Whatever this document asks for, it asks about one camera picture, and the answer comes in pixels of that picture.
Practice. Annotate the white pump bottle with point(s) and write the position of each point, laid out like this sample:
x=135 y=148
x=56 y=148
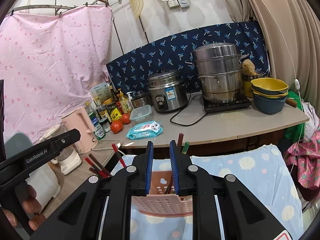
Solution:
x=130 y=97

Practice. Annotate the white food chopper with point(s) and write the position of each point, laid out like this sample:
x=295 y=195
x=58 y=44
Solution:
x=71 y=162

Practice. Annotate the dark soy sauce bottle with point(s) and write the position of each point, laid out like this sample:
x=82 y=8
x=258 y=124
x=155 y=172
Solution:
x=114 y=95

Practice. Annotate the pink electric kettle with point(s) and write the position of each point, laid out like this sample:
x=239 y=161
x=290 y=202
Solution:
x=80 y=125

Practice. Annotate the brown loofah sponge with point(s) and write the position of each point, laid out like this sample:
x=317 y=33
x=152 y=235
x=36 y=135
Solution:
x=248 y=67

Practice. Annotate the light blue printed tablecloth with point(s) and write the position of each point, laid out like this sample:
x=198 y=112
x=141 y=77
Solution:
x=250 y=170

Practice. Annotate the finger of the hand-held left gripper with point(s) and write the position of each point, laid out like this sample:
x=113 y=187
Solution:
x=65 y=140

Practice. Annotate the blue bowl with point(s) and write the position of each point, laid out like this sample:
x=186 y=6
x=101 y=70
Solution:
x=270 y=106

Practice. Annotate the black induction cooker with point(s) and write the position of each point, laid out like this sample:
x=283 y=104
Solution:
x=225 y=106

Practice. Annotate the beige curtain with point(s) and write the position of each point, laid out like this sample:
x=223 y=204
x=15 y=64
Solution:
x=287 y=30

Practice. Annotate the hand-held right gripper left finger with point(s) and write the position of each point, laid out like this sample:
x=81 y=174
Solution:
x=149 y=165

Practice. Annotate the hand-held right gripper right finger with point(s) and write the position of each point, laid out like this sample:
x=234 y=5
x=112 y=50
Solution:
x=173 y=165

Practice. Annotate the bright red chopstick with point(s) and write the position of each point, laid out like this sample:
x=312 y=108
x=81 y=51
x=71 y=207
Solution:
x=119 y=156
x=92 y=166

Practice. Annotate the small steel pot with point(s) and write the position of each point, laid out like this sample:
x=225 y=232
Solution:
x=140 y=101

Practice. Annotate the pink dotted curtain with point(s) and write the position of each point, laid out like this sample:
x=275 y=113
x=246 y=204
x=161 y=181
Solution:
x=50 y=67

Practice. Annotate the white storage box teal lid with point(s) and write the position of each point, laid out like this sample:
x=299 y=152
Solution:
x=50 y=187

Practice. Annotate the blue wet wipes pack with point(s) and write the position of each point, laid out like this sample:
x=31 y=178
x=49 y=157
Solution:
x=142 y=131

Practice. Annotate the steel steamer pot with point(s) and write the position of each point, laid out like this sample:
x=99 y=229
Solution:
x=217 y=75

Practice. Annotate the small white lidded jar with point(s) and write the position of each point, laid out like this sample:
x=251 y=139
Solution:
x=105 y=127

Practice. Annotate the steel rice cooker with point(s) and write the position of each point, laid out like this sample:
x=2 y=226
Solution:
x=170 y=92

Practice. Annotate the dark red chopstick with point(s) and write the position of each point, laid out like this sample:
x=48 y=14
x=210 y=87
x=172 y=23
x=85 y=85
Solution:
x=95 y=173
x=180 y=140
x=100 y=165

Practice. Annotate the white cloth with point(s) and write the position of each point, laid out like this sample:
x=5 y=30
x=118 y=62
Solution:
x=308 y=117

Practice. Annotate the yellow cooking oil bottle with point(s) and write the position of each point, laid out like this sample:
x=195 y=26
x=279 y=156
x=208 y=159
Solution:
x=125 y=102

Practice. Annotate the navy palm print cloth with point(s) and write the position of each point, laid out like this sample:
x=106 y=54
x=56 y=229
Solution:
x=175 y=47

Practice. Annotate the red tomato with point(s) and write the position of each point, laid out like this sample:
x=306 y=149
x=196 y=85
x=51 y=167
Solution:
x=126 y=118
x=116 y=127

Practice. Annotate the person's left hand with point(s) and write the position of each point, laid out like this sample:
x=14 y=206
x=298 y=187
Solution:
x=31 y=205

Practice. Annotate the pink pineapple print cloth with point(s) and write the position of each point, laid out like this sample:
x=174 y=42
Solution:
x=305 y=160

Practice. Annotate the pink perforated utensil basket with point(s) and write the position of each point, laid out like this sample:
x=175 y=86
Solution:
x=162 y=205

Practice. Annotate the white wall switch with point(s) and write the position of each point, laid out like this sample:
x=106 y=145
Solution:
x=183 y=1

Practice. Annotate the white wall socket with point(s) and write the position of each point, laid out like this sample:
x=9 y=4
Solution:
x=173 y=3

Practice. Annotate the green bag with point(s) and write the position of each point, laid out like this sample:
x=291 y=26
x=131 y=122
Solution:
x=293 y=130

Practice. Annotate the yellow bowl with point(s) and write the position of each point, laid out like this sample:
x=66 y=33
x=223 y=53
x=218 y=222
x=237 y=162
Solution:
x=268 y=95
x=270 y=85

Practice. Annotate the yellow seasoning packet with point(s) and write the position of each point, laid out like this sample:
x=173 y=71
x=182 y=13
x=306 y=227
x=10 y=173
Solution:
x=115 y=115

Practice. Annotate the yellow pot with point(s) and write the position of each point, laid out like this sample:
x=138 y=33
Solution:
x=247 y=87

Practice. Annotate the clear plastic food container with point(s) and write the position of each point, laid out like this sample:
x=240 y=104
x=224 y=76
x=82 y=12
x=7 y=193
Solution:
x=141 y=113

